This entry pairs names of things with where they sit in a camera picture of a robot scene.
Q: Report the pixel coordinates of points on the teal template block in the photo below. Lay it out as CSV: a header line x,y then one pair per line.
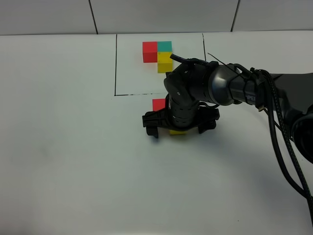
x,y
164,46

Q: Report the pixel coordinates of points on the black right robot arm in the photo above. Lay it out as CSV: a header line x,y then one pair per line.
x,y
196,87

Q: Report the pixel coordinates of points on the red template block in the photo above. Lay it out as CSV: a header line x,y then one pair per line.
x,y
149,52

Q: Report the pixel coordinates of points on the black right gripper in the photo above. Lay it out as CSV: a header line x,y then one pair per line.
x,y
178,117

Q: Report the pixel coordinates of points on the yellow template block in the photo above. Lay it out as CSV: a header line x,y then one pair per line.
x,y
164,62

